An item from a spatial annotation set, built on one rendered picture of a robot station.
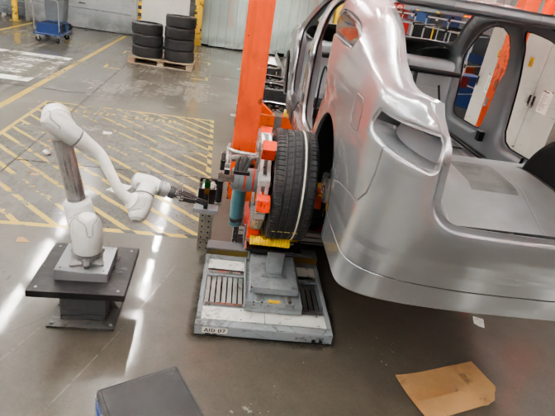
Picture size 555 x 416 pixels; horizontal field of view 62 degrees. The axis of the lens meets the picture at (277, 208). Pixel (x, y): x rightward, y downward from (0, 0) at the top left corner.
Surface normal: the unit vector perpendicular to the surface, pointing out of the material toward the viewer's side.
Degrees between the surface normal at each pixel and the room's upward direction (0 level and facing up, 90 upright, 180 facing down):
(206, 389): 0
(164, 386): 0
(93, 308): 90
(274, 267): 90
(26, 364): 0
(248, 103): 90
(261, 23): 90
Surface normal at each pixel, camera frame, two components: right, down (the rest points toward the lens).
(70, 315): 0.11, 0.44
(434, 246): -0.19, 0.48
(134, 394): 0.15, -0.90
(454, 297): -0.05, 0.66
